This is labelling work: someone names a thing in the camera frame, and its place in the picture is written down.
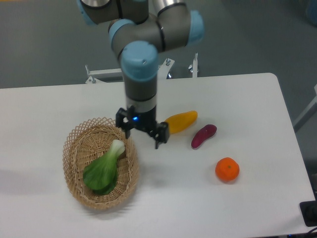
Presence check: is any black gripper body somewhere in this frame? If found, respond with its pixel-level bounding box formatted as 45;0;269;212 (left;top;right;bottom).
123;106;159;136

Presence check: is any black device at table edge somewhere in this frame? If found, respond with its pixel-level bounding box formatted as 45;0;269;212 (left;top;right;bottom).
300;201;317;227

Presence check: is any orange tangerine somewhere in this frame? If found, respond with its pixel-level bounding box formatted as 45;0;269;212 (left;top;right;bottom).
215;157;240;182

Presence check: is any purple sweet potato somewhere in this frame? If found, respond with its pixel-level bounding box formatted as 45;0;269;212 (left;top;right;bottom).
191;124;217;149

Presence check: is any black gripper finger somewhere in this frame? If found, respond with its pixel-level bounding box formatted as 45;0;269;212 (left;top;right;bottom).
115;108;131;139
148;122;170;149

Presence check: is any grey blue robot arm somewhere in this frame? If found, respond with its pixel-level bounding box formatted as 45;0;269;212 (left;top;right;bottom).
77;0;205;145

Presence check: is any white frame at right edge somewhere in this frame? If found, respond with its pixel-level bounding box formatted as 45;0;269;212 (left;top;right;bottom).
292;85;317;133

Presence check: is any woven wicker basket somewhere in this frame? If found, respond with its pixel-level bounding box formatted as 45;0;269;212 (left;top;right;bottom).
63;118;139;210

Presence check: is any green bok choy vegetable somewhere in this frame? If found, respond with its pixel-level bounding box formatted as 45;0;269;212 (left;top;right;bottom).
83;139;125;195

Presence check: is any yellow mango fruit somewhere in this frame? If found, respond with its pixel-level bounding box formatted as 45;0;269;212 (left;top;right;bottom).
165;111;198;134

